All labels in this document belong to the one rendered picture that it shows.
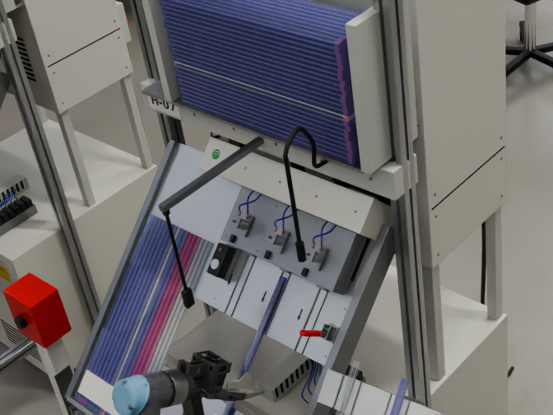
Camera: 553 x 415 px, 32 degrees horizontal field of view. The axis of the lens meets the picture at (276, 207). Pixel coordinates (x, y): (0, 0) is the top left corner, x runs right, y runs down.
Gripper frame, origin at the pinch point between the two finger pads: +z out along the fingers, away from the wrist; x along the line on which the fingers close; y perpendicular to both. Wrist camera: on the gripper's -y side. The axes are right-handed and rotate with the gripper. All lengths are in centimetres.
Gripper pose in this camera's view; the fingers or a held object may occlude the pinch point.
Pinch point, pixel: (239, 380)
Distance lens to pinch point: 223.6
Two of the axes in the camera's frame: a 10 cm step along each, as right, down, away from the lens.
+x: -7.3, -3.1, 6.1
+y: 2.3, -9.5, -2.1
